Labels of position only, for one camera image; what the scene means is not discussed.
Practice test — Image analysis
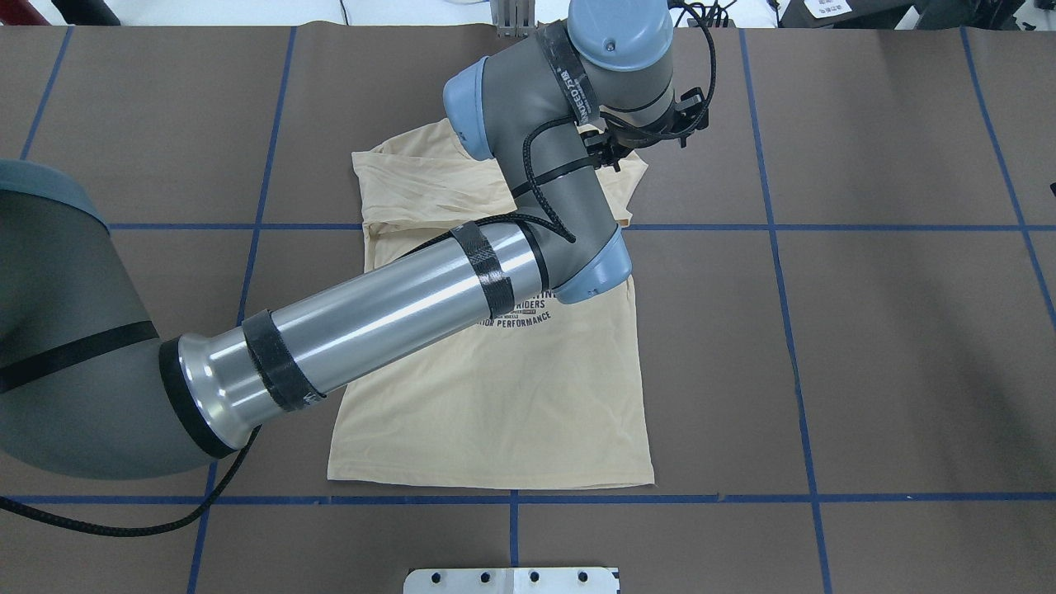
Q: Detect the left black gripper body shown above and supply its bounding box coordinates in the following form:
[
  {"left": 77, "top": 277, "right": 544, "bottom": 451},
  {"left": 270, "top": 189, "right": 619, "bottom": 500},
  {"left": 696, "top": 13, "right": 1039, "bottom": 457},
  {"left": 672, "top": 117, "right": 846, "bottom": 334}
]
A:
[{"left": 581, "top": 129, "right": 644, "bottom": 170}]

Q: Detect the aluminium frame post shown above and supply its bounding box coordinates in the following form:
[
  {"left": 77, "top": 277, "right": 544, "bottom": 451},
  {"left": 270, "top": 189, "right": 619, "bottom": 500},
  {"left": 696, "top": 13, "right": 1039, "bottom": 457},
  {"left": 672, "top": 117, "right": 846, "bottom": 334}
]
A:
[{"left": 488, "top": 0, "right": 538, "bottom": 39}]

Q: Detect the beige long sleeve shirt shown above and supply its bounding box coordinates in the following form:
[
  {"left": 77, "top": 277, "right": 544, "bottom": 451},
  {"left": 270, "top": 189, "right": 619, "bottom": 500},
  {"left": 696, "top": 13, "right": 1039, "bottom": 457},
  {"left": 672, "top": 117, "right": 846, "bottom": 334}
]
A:
[{"left": 327, "top": 120, "right": 655, "bottom": 490}]

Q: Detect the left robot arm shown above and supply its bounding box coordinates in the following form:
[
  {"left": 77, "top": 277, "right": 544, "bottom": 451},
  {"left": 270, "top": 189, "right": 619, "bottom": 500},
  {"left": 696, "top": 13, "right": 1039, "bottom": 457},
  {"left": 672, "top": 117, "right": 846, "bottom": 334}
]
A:
[{"left": 2, "top": 26, "right": 660, "bottom": 489}]

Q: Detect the black monitor stand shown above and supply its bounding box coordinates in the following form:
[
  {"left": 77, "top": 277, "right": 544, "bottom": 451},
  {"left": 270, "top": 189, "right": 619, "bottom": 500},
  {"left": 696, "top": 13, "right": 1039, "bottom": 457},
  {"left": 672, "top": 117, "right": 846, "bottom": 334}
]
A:
[{"left": 778, "top": 1, "right": 1025, "bottom": 31}]

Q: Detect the white camera pillar with base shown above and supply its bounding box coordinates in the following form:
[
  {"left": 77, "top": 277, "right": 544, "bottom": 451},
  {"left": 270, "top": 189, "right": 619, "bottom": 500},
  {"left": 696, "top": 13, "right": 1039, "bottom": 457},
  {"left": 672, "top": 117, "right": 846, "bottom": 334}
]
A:
[{"left": 401, "top": 567, "right": 621, "bottom": 593}]

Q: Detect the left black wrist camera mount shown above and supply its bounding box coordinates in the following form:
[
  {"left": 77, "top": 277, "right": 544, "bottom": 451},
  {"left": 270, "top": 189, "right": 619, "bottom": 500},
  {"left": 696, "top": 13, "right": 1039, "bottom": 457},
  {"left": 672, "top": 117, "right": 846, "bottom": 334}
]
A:
[{"left": 650, "top": 87, "right": 710, "bottom": 149}]

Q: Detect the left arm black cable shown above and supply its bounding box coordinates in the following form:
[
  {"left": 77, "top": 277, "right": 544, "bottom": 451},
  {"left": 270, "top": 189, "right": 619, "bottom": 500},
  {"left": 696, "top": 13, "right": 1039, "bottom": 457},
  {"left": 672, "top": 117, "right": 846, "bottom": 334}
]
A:
[{"left": 0, "top": 0, "right": 719, "bottom": 539}]

